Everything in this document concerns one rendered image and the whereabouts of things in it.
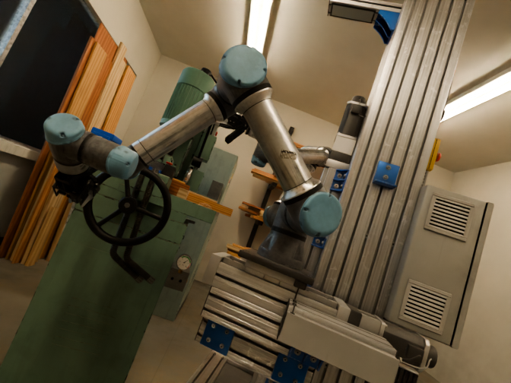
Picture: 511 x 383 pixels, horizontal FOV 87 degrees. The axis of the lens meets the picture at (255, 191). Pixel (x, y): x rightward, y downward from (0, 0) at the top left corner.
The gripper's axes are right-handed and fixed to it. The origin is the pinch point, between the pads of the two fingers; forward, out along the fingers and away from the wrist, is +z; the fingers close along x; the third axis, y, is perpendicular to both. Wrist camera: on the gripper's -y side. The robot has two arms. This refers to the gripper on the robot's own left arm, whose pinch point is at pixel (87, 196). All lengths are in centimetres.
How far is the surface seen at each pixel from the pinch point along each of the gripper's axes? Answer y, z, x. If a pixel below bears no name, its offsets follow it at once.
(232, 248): -93, 198, 89
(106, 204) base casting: -9.7, 21.7, -0.5
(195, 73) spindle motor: -75, -7, 8
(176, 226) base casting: -11.5, 21.3, 28.5
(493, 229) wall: -174, 75, 353
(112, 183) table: -17.1, 17.4, -1.8
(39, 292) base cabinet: 24.5, 41.6, -8.2
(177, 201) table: -20.0, 16.2, 25.0
